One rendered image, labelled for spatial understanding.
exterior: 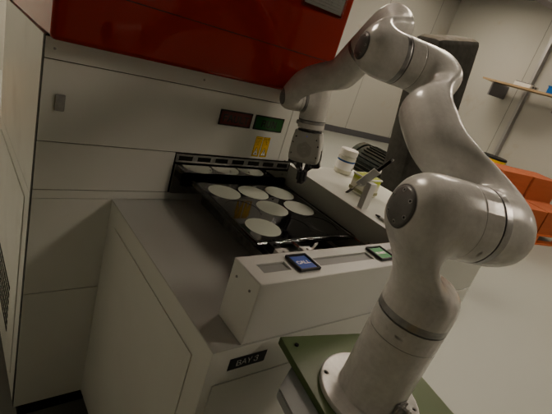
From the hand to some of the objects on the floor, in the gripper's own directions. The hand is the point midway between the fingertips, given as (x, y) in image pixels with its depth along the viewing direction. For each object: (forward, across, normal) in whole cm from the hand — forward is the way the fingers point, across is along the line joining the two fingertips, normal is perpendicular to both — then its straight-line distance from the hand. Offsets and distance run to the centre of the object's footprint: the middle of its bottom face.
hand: (301, 177), depth 137 cm
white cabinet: (+99, +2, +13) cm, 100 cm away
